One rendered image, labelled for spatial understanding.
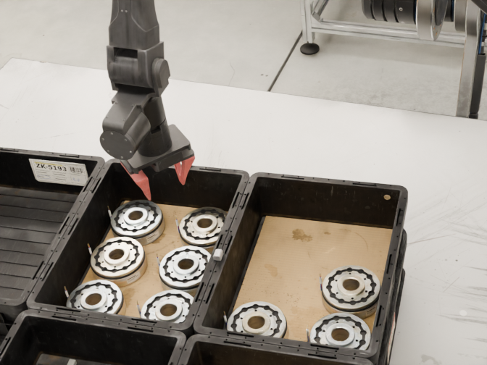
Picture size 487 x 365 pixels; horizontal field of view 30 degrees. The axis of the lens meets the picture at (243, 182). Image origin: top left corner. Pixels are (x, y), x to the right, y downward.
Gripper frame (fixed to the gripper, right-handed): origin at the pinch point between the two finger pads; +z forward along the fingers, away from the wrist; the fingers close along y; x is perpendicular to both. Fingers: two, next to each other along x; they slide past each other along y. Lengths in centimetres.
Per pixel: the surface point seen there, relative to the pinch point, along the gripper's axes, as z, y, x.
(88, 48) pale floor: 109, 48, 221
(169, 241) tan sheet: 24.0, 1.8, 11.4
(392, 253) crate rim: 14.4, 29.1, -23.6
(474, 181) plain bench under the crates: 38, 70, 1
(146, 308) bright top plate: 20.4, -9.8, -4.4
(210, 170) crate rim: 14.3, 14.1, 14.4
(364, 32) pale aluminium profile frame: 99, 137, 141
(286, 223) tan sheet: 24.4, 23.0, 2.4
